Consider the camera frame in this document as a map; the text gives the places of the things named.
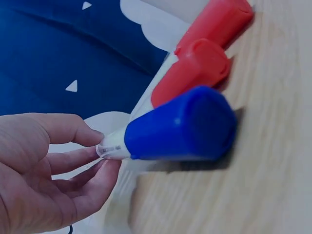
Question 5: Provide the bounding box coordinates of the person's left hand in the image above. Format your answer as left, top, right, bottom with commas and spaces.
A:
0, 113, 122, 234

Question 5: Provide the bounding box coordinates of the blue cap white marker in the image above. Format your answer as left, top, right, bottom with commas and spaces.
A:
96, 85, 238, 163

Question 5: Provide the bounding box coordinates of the red cap white marker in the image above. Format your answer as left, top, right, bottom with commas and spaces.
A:
131, 38, 231, 117
168, 0, 255, 57

